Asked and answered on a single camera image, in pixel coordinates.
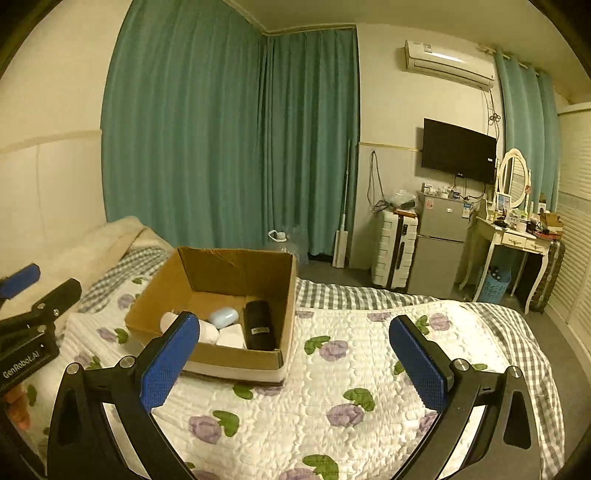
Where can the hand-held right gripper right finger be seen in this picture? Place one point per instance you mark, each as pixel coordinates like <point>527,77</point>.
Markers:
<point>418,364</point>

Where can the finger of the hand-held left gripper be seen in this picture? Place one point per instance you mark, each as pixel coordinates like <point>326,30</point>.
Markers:
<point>55,300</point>
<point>21,279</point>

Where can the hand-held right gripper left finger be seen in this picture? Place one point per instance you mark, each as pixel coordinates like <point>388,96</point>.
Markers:
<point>166,369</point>

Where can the white plastic bottle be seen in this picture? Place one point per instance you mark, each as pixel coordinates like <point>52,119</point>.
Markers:
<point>207,333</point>

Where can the white square box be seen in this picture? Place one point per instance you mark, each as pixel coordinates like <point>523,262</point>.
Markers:
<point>231,337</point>

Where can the light blue oval case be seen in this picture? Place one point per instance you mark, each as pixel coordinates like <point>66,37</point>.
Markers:
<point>224,317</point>

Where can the cardboard box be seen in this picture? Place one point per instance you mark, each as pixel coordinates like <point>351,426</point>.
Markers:
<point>258,364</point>

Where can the black oblong case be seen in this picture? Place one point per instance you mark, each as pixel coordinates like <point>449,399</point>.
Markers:
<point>258,323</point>

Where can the person's left hand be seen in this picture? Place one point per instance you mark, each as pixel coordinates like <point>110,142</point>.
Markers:
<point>18,408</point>

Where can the cream pillow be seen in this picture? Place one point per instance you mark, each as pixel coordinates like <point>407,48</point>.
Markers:
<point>106,240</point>

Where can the white padded headboard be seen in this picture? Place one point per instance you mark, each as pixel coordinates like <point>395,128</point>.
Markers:
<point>55,194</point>

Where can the white floral quilt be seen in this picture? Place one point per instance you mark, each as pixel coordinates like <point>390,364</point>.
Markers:
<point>323,392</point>

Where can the blue plastic basket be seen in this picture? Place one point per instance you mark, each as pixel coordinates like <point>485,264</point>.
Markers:
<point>493,286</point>

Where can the white ribbed suitcase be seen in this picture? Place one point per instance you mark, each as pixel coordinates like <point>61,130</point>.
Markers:
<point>388,249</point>

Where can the silver small fridge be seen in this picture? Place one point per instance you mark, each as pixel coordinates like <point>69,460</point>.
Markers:
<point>438,240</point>

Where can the white flat mop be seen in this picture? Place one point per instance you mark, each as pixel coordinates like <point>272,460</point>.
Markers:
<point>340,244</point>

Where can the white dressing table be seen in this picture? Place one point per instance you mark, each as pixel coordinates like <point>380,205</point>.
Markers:
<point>512,240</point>

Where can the brown suitcase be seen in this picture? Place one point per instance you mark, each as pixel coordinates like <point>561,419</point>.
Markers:
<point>549,277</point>

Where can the clear plastic bag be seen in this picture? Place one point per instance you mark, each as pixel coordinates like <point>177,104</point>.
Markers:
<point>402,198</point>

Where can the clear water jug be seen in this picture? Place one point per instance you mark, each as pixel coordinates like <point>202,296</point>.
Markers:
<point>281,240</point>

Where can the small brown carton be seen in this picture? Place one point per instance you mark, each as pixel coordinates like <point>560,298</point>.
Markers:
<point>551,224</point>

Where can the white louvered wardrobe doors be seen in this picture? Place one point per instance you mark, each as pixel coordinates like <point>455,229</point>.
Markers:
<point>577,230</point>

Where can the white oval vanity mirror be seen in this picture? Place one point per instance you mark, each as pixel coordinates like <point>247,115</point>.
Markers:
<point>513,177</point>

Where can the wide green curtain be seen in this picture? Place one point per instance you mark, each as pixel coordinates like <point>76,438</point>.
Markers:
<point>184,129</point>

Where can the narrow green curtain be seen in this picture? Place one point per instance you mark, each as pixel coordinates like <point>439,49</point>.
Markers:
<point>314,138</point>

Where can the light green window curtain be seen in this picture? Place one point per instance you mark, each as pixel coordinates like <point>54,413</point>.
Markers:
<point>526,120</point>

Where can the white air conditioner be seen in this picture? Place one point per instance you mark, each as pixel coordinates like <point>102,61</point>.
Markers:
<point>448,62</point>

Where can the black wall television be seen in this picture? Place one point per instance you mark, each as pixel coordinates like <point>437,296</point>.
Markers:
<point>457,150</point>

